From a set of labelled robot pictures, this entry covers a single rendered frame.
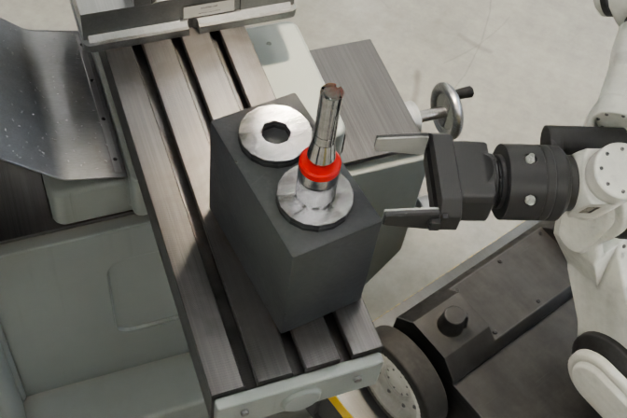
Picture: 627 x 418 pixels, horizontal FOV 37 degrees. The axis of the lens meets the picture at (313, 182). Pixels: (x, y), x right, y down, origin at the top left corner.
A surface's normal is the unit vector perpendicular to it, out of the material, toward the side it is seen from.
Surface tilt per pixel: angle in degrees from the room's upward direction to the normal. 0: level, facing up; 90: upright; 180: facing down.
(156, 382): 0
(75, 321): 90
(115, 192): 90
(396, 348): 13
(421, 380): 24
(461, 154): 0
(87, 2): 0
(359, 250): 90
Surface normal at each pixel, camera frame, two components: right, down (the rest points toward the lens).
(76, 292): 0.33, 0.77
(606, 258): 0.61, 0.61
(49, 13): 0.10, -0.59
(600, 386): -0.79, 0.44
